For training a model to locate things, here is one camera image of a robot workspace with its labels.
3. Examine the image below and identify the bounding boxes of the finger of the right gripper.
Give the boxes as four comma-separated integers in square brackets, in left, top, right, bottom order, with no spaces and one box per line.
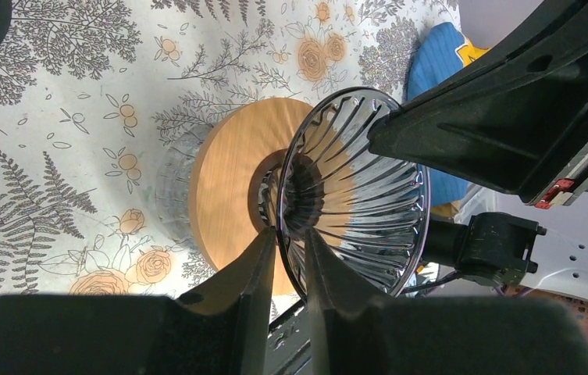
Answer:
[369,1,588,195]

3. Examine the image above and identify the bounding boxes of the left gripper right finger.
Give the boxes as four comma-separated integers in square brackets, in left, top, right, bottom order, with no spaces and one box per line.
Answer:
[305,230,588,374]

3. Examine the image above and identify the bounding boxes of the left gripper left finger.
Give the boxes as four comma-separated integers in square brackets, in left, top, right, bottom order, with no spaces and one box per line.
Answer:
[0,227,276,374]

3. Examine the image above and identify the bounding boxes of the grey ribbed glass dripper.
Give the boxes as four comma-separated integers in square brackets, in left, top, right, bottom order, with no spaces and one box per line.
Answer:
[261,87,430,298]

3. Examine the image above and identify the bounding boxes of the grey glass pitcher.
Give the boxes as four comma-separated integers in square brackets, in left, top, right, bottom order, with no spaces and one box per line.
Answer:
[155,125,212,248]

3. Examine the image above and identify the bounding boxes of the wooden dripper ring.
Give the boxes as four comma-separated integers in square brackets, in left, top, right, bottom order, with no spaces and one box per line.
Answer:
[188,98,315,297]

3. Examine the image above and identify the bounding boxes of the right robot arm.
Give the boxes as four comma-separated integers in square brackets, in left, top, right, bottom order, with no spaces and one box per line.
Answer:
[369,1,588,300]

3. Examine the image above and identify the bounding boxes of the yellow blue snack bag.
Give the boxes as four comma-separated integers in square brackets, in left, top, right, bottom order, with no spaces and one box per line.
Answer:
[455,41,489,67]

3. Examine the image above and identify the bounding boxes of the blue cloth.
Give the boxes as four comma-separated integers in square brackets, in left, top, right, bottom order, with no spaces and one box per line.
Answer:
[405,22,472,206]

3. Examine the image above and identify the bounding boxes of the floral table mat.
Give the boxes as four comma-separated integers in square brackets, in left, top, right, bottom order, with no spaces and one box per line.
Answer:
[0,1,460,296]

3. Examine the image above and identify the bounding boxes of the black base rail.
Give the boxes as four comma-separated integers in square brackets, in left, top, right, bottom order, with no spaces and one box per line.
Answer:
[263,301,313,375]

